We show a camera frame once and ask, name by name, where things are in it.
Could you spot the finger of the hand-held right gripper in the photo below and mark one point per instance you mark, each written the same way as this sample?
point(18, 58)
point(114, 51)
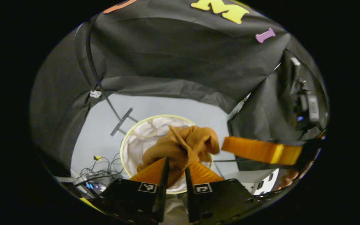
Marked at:
point(255, 150)

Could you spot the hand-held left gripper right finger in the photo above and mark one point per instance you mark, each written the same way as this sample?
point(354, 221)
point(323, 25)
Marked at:
point(192, 200)

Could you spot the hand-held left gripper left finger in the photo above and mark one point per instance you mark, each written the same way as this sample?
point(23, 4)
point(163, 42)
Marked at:
point(160, 200)

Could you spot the brown shirt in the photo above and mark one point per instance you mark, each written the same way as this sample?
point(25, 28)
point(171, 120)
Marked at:
point(173, 150)

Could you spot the white laundry hamper yellow rim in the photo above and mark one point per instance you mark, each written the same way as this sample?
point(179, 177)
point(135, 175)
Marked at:
point(139, 147)

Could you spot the black clothes rack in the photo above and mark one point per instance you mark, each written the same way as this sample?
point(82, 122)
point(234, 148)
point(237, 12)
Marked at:
point(90, 56)

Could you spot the white power strip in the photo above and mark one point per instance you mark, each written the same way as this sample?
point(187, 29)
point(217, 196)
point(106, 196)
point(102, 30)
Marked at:
point(261, 184)

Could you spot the black hub with blue light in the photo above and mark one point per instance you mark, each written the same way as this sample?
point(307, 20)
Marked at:
point(94, 187)

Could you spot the white tape piece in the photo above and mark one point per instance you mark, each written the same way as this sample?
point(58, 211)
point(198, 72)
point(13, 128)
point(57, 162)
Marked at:
point(95, 93)

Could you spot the black backdrop cloth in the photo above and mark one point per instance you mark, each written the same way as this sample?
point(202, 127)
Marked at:
point(167, 47)

